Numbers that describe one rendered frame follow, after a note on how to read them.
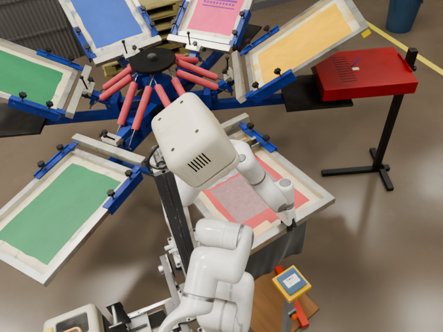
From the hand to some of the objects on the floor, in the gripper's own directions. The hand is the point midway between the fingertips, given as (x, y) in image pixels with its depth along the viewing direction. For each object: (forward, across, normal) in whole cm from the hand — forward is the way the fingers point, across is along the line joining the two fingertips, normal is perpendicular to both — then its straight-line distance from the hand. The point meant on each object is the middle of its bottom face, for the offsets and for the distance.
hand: (286, 224), depth 177 cm
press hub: (+93, +153, 0) cm, 179 cm away
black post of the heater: (+101, +75, -136) cm, 185 cm away
